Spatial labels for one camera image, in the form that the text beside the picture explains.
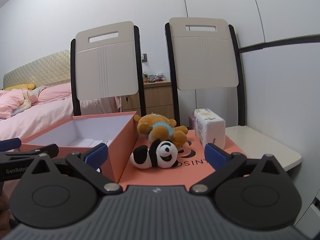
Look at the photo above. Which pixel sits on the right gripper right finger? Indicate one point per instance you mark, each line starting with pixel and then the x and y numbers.
pixel 256 194

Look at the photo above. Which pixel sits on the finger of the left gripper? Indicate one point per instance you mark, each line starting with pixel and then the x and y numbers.
pixel 10 144
pixel 52 150

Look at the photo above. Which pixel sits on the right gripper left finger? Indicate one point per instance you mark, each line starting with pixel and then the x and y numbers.
pixel 54 194

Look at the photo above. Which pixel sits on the salmon pink box base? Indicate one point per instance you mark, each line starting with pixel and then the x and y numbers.
pixel 80 133

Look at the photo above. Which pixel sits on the salmon pink box lid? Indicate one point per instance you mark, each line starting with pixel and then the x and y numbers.
pixel 192 167

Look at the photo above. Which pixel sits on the white tissue pack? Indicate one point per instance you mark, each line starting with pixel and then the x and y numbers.
pixel 209 127

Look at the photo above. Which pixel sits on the black white panda plush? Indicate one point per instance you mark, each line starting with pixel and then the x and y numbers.
pixel 162 154

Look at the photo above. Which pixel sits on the brown teddy bear plush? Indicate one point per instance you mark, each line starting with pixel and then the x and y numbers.
pixel 156 126

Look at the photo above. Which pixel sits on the clutter on nightstand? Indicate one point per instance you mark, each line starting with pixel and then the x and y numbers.
pixel 151 78

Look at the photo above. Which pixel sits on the bed with pink sheet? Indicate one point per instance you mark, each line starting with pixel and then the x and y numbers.
pixel 44 115

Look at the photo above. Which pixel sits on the pink crumpled duvet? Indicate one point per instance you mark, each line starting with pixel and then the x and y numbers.
pixel 18 100

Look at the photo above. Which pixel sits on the pink pillow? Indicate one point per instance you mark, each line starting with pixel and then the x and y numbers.
pixel 55 93

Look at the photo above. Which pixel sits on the yellow plush on bed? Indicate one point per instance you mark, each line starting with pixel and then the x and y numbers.
pixel 29 86

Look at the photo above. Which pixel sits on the beige quilted headboard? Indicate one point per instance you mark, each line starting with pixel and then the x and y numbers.
pixel 51 70

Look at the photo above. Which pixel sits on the small pink box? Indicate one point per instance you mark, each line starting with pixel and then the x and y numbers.
pixel 191 122

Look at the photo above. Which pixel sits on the left beige folding chair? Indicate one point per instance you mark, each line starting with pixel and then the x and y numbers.
pixel 106 62

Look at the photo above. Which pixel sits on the beige folding chair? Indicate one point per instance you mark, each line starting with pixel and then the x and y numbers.
pixel 106 62
pixel 203 53

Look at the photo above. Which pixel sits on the wooden nightstand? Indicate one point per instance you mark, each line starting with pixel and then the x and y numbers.
pixel 158 100

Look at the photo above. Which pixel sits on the right beige folding chair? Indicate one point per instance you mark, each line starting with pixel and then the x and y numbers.
pixel 203 53

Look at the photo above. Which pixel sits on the wall socket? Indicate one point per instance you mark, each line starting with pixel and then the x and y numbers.
pixel 144 58

